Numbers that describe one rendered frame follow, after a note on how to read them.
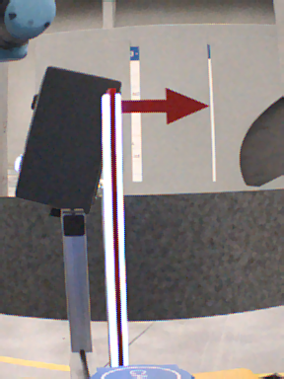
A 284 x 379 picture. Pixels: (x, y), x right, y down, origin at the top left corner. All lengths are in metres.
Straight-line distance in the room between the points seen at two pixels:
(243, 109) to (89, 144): 5.65
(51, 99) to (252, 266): 1.55
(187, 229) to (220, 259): 0.14
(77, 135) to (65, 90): 0.07
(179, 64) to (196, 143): 0.71
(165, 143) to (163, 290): 4.44
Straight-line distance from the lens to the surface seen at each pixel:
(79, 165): 1.08
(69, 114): 1.07
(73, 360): 1.03
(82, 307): 1.05
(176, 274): 2.45
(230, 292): 2.51
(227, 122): 6.72
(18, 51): 1.20
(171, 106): 0.51
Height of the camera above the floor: 1.17
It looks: 5 degrees down
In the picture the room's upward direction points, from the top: 1 degrees counter-clockwise
